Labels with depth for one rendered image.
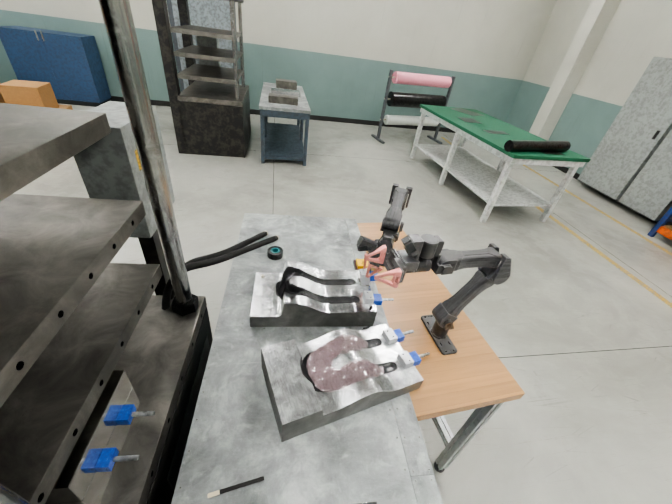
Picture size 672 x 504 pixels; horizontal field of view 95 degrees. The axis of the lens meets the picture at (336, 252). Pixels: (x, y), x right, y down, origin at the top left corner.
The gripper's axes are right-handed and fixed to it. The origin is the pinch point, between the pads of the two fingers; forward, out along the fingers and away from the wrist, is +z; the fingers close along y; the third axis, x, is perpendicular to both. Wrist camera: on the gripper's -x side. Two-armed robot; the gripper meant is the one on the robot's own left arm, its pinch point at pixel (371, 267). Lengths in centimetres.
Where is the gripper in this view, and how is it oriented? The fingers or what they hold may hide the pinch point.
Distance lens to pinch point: 97.5
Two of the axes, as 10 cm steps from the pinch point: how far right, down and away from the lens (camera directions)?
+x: -1.1, 8.0, 5.9
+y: 2.4, 6.0, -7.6
